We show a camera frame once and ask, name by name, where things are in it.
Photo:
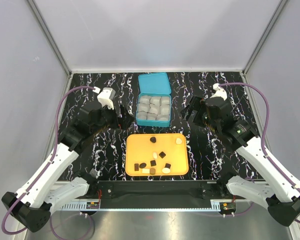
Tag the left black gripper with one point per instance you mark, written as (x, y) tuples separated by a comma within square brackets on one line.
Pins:
[(121, 122)]

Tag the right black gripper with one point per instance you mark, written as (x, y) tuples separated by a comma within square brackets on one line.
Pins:
[(197, 103)]

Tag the dark heart chocolate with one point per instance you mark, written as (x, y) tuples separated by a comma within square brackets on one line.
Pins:
[(153, 139)]

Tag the dark square chocolate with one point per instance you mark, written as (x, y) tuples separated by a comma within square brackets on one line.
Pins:
[(153, 163), (162, 154)]

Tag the white oval chocolate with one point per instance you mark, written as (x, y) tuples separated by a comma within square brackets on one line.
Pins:
[(155, 155)]

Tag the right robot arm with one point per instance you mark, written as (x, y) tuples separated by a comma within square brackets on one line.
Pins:
[(281, 196)]

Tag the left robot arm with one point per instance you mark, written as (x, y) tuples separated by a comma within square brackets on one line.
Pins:
[(33, 204)]

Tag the dark rectangular chocolate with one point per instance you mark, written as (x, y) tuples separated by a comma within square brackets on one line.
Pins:
[(136, 167)]

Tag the dark oval chocolate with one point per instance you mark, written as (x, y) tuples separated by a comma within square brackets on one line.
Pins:
[(142, 165)]

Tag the white rectangular chocolate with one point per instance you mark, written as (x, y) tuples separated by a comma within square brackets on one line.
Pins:
[(145, 171)]

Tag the white round chocolate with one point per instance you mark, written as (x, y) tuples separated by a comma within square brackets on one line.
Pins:
[(166, 170)]

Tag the brown round chocolate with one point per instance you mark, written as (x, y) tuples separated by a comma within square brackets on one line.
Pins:
[(152, 171)]

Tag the teal tin box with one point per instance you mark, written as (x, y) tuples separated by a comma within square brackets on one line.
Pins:
[(154, 102)]

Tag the orange plastic tray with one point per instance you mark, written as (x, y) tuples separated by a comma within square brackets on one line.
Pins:
[(139, 149)]

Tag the left small circuit board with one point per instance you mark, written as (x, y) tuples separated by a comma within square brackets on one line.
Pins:
[(92, 205)]

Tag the small circuit board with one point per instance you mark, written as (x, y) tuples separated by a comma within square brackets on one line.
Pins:
[(227, 206), (92, 205)]

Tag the right small circuit board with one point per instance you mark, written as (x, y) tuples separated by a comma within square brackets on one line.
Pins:
[(227, 206)]

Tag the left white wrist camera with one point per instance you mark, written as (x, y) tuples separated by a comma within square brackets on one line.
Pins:
[(106, 96)]

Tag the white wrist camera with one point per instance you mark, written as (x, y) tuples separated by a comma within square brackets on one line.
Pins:
[(106, 96), (219, 92)]

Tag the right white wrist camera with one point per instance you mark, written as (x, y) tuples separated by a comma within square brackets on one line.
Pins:
[(219, 92)]

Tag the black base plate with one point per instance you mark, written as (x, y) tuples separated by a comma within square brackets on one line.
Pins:
[(159, 194)]

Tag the white slotted cable duct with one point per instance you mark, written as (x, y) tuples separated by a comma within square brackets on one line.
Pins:
[(74, 206)]

